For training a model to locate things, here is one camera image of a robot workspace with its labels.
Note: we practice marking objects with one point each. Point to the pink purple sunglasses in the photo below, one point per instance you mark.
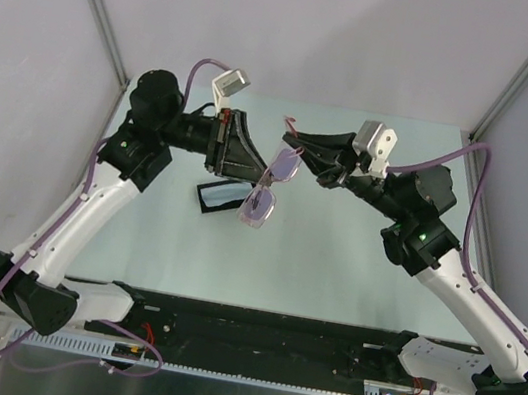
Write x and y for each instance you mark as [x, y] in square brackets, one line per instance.
[260, 202]

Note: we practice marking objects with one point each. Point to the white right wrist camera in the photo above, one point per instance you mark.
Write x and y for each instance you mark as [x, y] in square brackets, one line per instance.
[373, 144]

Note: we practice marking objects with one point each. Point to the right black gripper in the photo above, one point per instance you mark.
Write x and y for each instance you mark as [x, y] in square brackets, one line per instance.
[332, 170]

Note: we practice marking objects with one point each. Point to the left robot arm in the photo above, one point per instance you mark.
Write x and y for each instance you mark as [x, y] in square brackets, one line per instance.
[32, 275]

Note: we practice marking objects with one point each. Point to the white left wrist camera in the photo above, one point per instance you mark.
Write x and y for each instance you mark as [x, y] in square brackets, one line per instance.
[226, 85]

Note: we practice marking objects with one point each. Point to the light blue cleaning cloth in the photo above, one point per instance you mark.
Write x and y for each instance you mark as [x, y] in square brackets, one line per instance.
[229, 196]

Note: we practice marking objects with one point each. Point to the black glasses case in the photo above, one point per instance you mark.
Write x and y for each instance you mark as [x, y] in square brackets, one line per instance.
[200, 187]

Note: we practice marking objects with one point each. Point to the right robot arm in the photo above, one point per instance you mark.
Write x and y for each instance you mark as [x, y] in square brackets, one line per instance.
[414, 198]

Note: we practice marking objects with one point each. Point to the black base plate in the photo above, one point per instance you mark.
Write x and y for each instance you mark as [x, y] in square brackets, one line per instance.
[205, 358]

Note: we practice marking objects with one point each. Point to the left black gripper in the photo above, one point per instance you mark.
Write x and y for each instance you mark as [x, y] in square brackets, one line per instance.
[220, 161]

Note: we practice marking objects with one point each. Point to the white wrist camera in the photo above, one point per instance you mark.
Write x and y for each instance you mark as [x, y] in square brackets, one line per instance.
[373, 144]
[226, 85]

